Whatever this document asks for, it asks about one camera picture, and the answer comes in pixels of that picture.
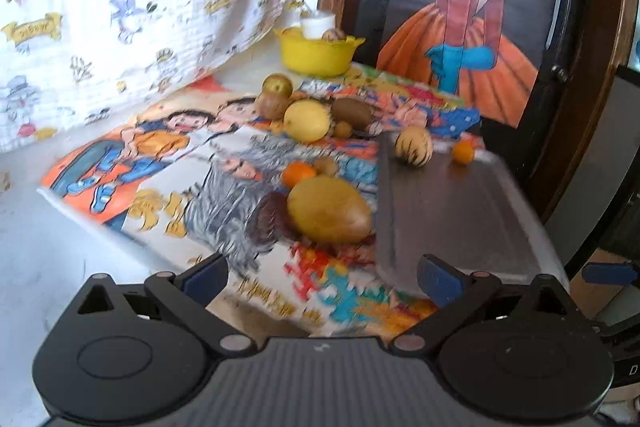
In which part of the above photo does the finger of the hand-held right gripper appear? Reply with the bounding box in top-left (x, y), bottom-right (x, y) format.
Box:
top-left (581, 260), bottom-right (640, 286)

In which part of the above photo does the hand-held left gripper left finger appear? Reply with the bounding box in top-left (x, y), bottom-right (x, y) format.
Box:
top-left (75, 253), bottom-right (256, 355)

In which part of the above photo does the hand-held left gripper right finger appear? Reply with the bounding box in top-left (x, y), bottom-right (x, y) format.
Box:
top-left (392, 254), bottom-right (571, 355)

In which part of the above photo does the metal tray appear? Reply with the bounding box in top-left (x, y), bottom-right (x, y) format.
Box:
top-left (375, 129), bottom-right (571, 298)

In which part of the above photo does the yellow-green mango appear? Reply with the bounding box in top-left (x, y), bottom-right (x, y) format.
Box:
top-left (287, 175), bottom-right (373, 245)

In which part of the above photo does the orange tangerine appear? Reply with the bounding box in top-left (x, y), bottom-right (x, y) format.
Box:
top-left (281, 161), bottom-right (317, 188)

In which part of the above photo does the tan round fruit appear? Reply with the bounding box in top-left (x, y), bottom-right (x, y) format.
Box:
top-left (254, 91), bottom-right (288, 120)

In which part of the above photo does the yellow lemon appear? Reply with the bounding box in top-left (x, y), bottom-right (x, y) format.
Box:
top-left (283, 100), bottom-right (332, 144)

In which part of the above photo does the dark brown fruit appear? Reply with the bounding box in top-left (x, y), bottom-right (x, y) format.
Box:
top-left (248, 192), bottom-right (301, 245)

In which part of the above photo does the orange kumquat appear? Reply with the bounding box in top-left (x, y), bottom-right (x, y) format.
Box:
top-left (452, 141), bottom-right (476, 165)

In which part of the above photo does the striped pale round fruit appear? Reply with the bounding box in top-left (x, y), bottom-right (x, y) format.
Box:
top-left (395, 126), bottom-right (434, 168)

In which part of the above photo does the colourful cartoon printed mat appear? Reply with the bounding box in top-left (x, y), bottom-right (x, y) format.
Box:
top-left (37, 62), bottom-right (488, 338)

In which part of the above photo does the brown kiwi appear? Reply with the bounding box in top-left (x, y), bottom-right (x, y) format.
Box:
top-left (330, 97), bottom-right (375, 130)

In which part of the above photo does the green-brown round fruit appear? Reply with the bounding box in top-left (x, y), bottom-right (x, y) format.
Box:
top-left (262, 74), bottom-right (294, 99)

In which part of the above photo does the yellow bowl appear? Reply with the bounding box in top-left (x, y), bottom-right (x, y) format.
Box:
top-left (274, 27), bottom-right (366, 76)

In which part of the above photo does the white cartoon printed cloth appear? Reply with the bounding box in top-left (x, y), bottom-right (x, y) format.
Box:
top-left (0, 0), bottom-right (321, 152)

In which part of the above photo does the white cup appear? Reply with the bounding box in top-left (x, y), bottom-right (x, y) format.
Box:
top-left (300, 10), bottom-right (336, 40)

